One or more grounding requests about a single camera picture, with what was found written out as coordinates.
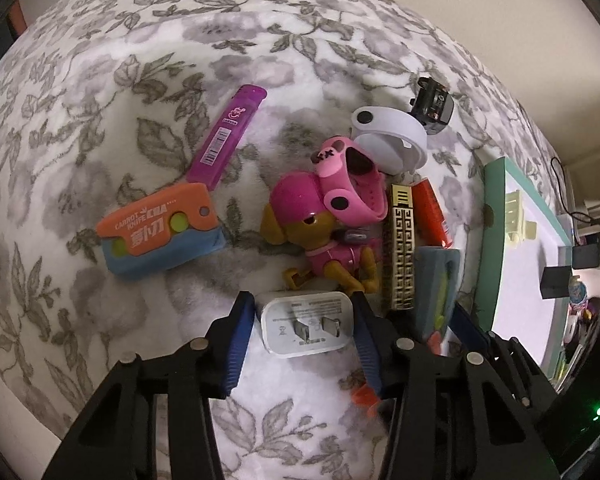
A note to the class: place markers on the orange and blue toy knife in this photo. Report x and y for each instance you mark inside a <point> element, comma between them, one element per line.
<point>150,225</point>

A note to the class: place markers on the pink toy watch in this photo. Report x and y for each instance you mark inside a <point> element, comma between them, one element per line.
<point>365,200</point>

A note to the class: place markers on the white wristband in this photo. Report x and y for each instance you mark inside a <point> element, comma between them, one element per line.
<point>395,125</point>

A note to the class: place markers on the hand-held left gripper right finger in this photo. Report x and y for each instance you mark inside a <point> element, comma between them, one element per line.
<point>367,350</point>

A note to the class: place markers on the white charger plug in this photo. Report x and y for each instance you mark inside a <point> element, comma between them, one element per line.
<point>305,320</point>

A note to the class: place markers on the black power adapter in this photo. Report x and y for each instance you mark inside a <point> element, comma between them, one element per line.
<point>557,282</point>
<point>586,256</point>

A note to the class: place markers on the gold patterned harmonica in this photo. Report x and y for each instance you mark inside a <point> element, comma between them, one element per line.
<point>400,250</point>

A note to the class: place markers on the pink and brown dog toy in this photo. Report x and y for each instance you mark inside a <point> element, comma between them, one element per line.
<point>295,200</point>

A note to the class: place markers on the purple toothpaste-like tube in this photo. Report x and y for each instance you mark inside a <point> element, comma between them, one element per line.
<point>225,135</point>

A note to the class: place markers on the dark red-edged furniture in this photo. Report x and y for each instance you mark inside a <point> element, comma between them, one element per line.
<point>17,17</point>

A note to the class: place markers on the grey floral blanket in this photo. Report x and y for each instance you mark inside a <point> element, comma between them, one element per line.
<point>80,110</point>

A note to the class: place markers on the cream hair claw clip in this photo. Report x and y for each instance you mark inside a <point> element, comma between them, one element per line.
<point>515,215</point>

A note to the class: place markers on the red glue stick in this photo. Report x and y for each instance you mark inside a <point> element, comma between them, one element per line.
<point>430,210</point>

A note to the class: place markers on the teal tray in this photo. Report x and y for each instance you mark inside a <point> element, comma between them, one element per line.
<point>525,280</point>

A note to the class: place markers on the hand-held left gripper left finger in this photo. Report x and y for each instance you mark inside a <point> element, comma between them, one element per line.
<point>237,340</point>

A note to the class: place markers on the orange plastic piece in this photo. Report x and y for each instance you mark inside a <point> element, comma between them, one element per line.
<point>365,397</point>

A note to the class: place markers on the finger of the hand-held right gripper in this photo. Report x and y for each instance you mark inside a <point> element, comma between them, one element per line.
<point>467,327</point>

